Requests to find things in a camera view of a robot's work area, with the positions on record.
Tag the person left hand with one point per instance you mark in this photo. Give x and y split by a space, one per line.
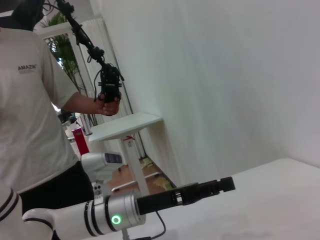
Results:
111 107

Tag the person in white shirt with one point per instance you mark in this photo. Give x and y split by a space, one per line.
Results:
27 112

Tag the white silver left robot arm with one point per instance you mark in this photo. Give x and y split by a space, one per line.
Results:
112 212

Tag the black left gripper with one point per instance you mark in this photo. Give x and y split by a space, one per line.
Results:
160 202

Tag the red box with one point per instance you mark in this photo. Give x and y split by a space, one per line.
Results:
81 141

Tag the white silver wrist camera box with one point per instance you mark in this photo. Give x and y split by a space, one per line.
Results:
100 163

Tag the person left forearm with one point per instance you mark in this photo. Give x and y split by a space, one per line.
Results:
82 103

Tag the green potted plant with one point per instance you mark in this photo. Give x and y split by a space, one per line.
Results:
65 52

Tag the white desk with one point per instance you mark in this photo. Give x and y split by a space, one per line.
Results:
125 125

